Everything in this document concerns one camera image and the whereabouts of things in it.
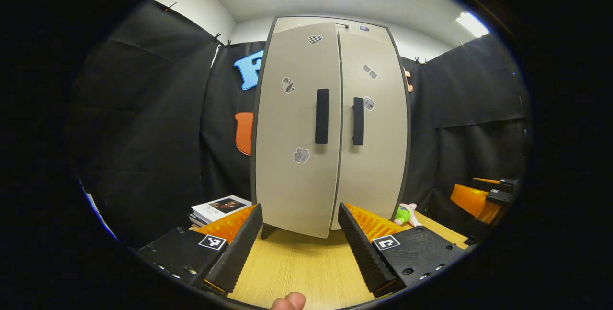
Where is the grey shoe cabinet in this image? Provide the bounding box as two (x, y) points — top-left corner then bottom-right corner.
(250, 15), (412, 240)

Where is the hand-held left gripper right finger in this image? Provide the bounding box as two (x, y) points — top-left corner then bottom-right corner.
(338, 202), (467, 298)

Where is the green and pink plush toy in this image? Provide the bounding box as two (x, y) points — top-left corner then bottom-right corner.
(394, 203), (422, 228)

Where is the grey shoe cabinet door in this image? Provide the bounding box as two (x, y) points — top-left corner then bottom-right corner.
(254, 22), (341, 239)
(330, 30), (410, 230)

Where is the small ceiling light panel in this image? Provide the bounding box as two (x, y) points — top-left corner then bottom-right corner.
(455, 11), (490, 38)

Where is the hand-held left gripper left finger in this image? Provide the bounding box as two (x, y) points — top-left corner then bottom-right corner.
(136, 203), (264, 296)

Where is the white cover book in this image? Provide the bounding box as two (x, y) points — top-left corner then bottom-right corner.
(191, 195), (253, 223)

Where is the black backdrop cloth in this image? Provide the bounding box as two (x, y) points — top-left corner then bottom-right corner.
(67, 0), (532, 248)

